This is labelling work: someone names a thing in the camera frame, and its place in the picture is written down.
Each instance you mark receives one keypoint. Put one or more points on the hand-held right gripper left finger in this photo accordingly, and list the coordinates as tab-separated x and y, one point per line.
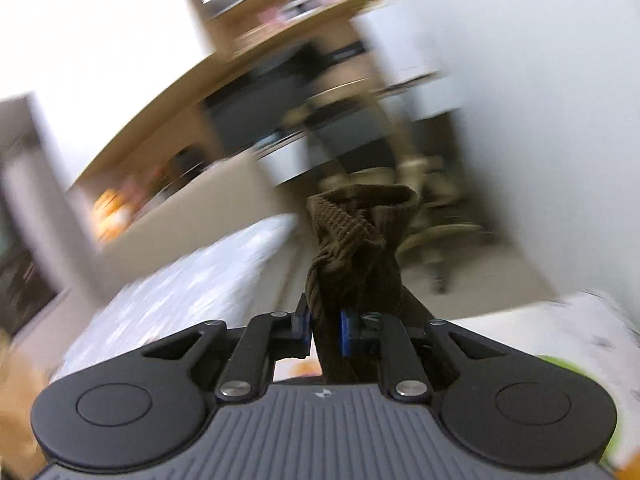
301	327

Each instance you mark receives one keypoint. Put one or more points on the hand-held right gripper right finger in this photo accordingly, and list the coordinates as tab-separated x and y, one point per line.
346	332

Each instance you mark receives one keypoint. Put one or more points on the brown ribbed garment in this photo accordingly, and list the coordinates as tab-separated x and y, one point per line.
352	250

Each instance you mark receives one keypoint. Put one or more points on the beige office chair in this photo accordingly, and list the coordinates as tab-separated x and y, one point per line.
425	200

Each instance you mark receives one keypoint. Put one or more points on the black monitor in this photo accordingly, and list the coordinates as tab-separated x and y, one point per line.
265	100

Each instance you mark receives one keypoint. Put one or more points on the wooden desk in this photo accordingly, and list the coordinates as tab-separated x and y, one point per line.
210	85

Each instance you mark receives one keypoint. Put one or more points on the white cabinet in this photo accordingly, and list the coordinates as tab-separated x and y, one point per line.
400	45

